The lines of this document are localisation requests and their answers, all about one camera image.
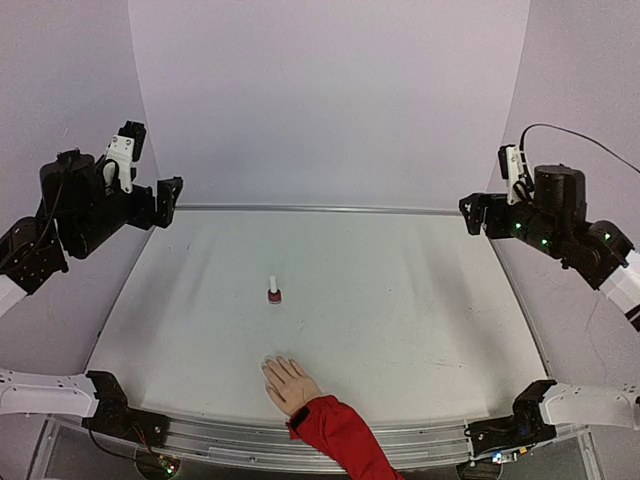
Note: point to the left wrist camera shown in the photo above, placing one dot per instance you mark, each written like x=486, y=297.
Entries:
x=119, y=161

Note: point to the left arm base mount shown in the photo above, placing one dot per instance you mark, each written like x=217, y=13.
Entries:
x=115, y=418

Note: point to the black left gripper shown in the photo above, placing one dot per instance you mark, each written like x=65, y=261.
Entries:
x=148, y=215

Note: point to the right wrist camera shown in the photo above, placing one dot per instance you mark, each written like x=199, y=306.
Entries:
x=515, y=172

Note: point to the circuit board with leds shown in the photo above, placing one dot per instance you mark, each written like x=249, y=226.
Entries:
x=154, y=466

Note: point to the mannequin hand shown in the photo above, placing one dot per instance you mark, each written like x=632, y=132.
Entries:
x=289, y=387

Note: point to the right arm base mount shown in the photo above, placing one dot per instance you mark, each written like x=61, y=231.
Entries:
x=525, y=427

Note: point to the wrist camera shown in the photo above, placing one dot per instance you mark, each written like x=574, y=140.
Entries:
x=119, y=161
x=515, y=172

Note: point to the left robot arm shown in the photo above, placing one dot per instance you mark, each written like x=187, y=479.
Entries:
x=78, y=212

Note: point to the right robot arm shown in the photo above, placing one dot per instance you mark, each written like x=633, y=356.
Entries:
x=551, y=218

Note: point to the aluminium front rail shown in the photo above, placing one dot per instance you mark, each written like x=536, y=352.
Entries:
x=68, y=449

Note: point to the red jacket sleeve forearm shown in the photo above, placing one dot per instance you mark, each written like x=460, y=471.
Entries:
x=336, y=430

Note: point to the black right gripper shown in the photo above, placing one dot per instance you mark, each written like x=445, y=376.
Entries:
x=480, y=215

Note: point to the red nail polish bottle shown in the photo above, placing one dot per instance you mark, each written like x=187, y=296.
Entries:
x=274, y=297

